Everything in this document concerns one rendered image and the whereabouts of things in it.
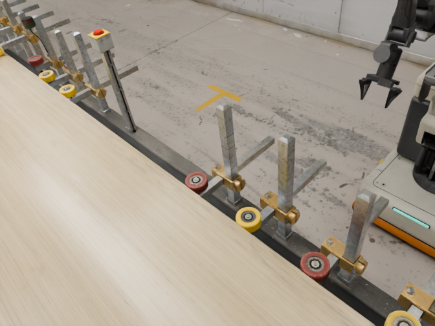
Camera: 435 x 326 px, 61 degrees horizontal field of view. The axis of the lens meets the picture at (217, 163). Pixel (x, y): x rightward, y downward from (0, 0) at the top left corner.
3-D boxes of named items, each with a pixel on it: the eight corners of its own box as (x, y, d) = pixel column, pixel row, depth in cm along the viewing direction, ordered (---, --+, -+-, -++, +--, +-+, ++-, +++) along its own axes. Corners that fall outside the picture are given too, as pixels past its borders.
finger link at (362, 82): (369, 104, 135) (379, 79, 131) (352, 97, 139) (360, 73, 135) (377, 103, 139) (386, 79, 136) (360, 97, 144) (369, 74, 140)
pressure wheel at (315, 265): (323, 300, 105) (327, 280, 97) (295, 290, 108) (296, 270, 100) (329, 276, 110) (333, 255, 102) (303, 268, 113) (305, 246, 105)
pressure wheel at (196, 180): (210, 207, 134) (205, 186, 126) (188, 208, 135) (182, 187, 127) (211, 191, 140) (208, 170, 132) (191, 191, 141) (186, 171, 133)
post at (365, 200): (341, 281, 126) (364, 185, 93) (351, 287, 124) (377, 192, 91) (335, 288, 124) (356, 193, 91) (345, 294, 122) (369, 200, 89)
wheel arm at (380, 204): (378, 202, 130) (380, 194, 127) (388, 207, 128) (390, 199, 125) (303, 287, 110) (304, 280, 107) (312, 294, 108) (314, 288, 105)
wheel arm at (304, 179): (318, 164, 142) (320, 156, 139) (326, 168, 140) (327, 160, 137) (241, 235, 122) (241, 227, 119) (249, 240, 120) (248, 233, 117)
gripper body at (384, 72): (391, 86, 129) (399, 65, 126) (364, 78, 135) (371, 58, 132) (398, 86, 133) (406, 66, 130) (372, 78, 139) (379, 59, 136)
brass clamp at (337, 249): (329, 242, 121) (331, 233, 117) (368, 267, 113) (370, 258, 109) (318, 254, 118) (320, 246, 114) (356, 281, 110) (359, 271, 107)
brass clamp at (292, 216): (270, 198, 133) (270, 189, 129) (301, 218, 125) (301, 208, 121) (259, 208, 130) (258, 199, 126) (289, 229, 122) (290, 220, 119)
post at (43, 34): (68, 86, 239) (35, 13, 206) (71, 88, 237) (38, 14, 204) (64, 89, 237) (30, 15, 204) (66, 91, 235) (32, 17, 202)
